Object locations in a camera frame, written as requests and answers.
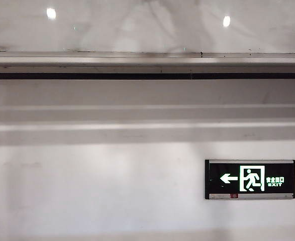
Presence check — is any white whiteboard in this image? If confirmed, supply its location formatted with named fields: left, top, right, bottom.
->
left=0, top=0, right=295, bottom=54

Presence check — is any black green exit sign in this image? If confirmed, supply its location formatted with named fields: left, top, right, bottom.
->
left=204, top=159, right=295, bottom=200

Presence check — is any aluminium whiteboard tray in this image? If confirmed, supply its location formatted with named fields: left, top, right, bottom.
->
left=0, top=51, right=295, bottom=81

